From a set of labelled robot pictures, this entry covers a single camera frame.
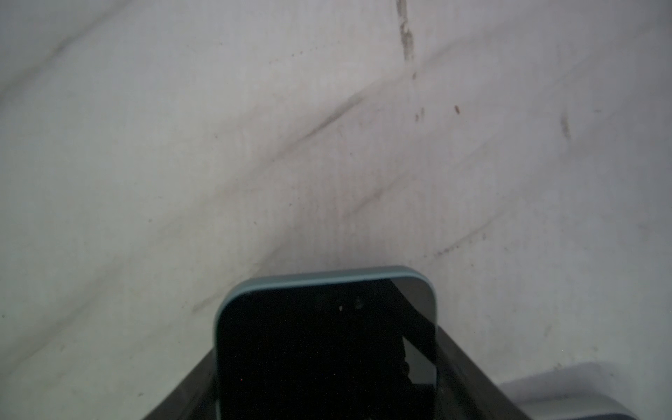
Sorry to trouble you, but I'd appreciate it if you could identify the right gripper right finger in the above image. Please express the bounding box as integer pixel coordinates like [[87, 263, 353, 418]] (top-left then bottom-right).
[[435, 327, 528, 420]]

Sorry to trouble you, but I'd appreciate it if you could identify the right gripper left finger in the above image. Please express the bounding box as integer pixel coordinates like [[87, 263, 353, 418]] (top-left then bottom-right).
[[143, 350, 218, 420]]

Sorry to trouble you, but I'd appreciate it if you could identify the black phone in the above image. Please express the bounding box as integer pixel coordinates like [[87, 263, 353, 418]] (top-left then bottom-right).
[[213, 266, 438, 419]]

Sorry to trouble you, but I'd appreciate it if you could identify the grey stand front centre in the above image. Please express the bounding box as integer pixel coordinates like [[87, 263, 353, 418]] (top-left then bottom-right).
[[499, 362, 638, 419]]

